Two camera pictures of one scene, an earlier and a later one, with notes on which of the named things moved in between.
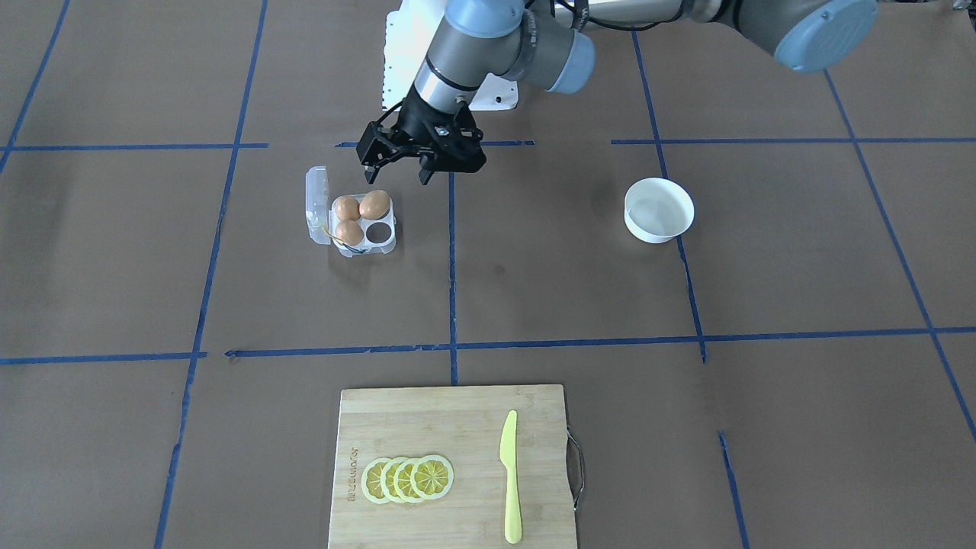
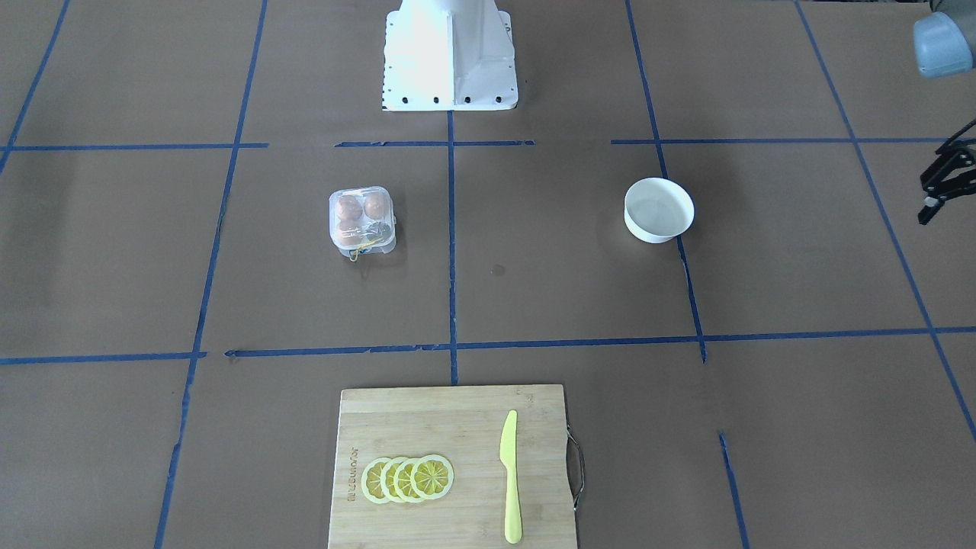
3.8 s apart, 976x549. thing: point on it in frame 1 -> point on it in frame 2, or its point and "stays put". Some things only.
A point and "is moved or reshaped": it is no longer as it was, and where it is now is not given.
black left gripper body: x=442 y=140 -> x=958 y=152
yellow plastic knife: x=508 y=455 stays put
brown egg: x=374 y=204 stays put
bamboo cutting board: x=463 y=425 stays put
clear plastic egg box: x=354 y=226 is moved or reshaped
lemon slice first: x=371 y=480 stays put
